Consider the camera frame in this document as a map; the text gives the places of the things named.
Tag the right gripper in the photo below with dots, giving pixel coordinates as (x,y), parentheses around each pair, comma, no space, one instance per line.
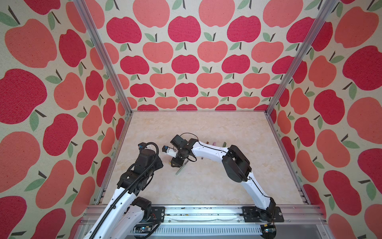
(174,163)

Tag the light green pen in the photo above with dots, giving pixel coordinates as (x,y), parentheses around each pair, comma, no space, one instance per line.
(181,168)

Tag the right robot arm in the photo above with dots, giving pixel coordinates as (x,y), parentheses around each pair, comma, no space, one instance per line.
(235,163)

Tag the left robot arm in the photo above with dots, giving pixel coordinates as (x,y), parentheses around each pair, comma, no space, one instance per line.
(126,209)

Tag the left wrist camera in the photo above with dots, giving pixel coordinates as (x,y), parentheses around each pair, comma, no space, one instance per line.
(143,145)

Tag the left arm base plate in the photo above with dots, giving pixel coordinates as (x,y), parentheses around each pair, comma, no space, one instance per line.
(150,214)

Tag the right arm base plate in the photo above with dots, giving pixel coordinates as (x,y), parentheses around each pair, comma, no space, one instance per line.
(257,215)

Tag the aluminium front rail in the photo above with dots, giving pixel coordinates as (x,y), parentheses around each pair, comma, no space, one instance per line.
(225,222)

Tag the left aluminium corner post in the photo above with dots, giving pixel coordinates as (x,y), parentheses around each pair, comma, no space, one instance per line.
(87,19)

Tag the aluminium corner post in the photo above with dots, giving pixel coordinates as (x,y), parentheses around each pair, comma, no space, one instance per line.
(87,19)
(317,25)

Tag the right aluminium corner post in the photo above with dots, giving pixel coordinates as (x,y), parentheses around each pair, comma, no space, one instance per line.
(317,25)

